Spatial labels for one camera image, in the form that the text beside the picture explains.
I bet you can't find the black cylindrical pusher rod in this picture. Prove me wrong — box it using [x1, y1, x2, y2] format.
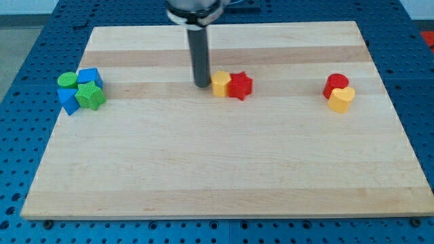
[187, 28, 211, 88]

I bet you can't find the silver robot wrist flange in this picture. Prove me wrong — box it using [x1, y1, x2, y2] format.
[165, 0, 225, 28]

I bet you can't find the yellow hexagon block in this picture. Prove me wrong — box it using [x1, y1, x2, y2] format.
[211, 70, 231, 97]

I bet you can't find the green circle block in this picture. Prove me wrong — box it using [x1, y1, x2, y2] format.
[57, 72, 78, 89]

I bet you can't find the red circle block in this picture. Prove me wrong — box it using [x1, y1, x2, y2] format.
[323, 73, 349, 99]

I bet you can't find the red star block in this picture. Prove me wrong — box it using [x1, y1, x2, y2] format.
[228, 72, 253, 101]

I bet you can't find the blue cube block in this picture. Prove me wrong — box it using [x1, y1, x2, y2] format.
[77, 68, 103, 89]

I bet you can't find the green star block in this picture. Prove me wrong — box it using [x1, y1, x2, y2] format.
[75, 81, 106, 110]

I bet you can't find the blue triangle block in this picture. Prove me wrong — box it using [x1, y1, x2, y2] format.
[57, 88, 80, 115]

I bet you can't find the yellow heart block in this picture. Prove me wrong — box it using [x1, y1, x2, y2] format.
[328, 87, 355, 114]

